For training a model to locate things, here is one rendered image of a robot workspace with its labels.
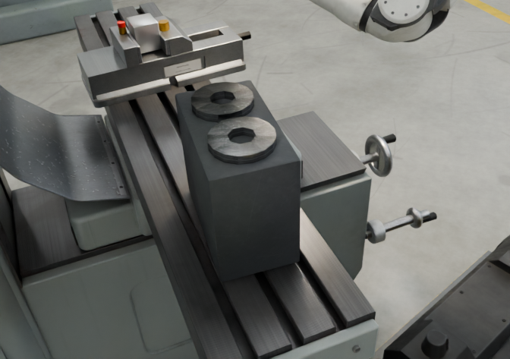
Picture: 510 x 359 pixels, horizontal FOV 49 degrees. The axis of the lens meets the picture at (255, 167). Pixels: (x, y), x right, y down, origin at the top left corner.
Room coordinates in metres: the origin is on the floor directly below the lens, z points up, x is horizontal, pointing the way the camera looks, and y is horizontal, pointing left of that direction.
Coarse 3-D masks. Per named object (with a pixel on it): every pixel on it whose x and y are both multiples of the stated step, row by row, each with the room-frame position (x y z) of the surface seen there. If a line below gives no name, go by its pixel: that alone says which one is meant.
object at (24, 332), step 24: (0, 168) 0.99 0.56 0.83; (0, 192) 0.92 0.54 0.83; (0, 216) 0.82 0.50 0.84; (0, 240) 0.73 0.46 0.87; (0, 264) 0.71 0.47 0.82; (0, 288) 0.69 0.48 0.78; (0, 312) 0.67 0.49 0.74; (24, 312) 0.71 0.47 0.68; (0, 336) 0.66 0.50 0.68; (24, 336) 0.69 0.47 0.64
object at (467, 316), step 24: (480, 264) 0.86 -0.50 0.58; (504, 264) 0.83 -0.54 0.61; (456, 288) 0.79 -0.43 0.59; (480, 288) 0.78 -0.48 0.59; (504, 288) 0.78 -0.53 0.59; (432, 312) 0.73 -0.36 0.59; (456, 312) 0.73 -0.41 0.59; (480, 312) 0.72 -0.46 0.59; (504, 312) 0.72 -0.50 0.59; (408, 336) 0.67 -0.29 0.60; (432, 336) 0.63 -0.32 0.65; (456, 336) 0.67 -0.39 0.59; (480, 336) 0.66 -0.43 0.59; (504, 336) 0.67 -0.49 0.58
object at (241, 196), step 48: (192, 96) 0.70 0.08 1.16; (240, 96) 0.69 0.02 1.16; (192, 144) 0.61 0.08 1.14; (240, 144) 0.58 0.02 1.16; (288, 144) 0.59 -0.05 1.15; (192, 192) 0.69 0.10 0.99; (240, 192) 0.53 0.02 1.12; (288, 192) 0.55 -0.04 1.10; (240, 240) 0.53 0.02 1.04; (288, 240) 0.55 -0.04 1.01
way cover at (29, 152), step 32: (0, 96) 0.99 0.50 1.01; (0, 128) 0.86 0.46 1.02; (32, 128) 0.95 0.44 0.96; (64, 128) 1.02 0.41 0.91; (96, 128) 1.04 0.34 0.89; (0, 160) 0.76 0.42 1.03; (32, 160) 0.83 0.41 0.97; (64, 160) 0.89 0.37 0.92; (96, 160) 0.92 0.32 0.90; (64, 192) 0.78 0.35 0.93; (96, 192) 0.81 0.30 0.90; (128, 192) 0.82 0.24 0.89
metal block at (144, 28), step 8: (136, 16) 1.15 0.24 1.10; (144, 16) 1.15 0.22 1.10; (152, 16) 1.15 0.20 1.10; (128, 24) 1.14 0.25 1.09; (136, 24) 1.11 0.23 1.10; (144, 24) 1.11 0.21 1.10; (152, 24) 1.11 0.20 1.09; (136, 32) 1.10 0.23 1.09; (144, 32) 1.10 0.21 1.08; (152, 32) 1.11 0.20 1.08; (136, 40) 1.10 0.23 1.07; (144, 40) 1.10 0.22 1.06; (152, 40) 1.11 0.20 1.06; (160, 40) 1.12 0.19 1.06; (144, 48) 1.10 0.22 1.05; (152, 48) 1.11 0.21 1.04; (160, 48) 1.11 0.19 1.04
